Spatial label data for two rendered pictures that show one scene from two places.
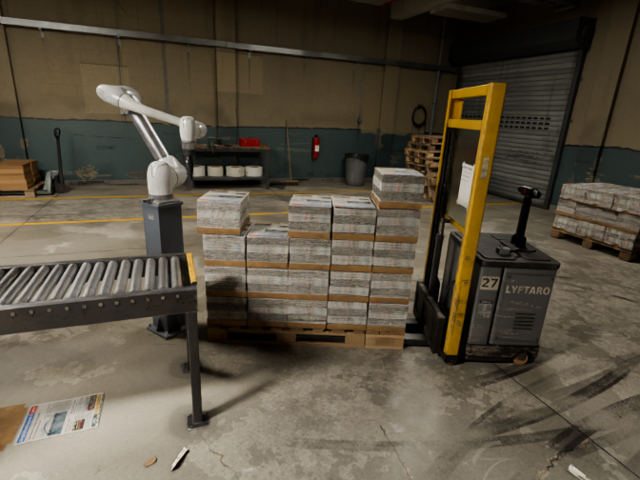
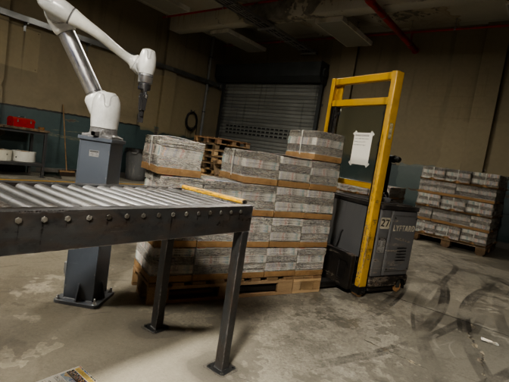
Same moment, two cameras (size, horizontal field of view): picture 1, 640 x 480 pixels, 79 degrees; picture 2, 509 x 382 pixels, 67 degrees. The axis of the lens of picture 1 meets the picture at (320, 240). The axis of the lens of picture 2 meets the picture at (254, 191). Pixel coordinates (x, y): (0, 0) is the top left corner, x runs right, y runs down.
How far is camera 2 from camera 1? 163 cm
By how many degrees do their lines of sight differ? 33
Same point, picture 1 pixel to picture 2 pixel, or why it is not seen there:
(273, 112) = (48, 95)
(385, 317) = (309, 261)
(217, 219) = (179, 159)
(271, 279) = not seen: hidden behind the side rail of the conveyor
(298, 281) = not seen: hidden behind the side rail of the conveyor
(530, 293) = (404, 231)
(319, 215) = (270, 163)
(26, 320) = (118, 227)
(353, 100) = (134, 96)
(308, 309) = (251, 257)
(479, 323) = (377, 258)
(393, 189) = (324, 144)
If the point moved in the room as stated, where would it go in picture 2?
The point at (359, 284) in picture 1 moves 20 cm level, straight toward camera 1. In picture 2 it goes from (293, 230) to (307, 236)
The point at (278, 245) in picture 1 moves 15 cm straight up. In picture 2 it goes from (233, 190) to (236, 168)
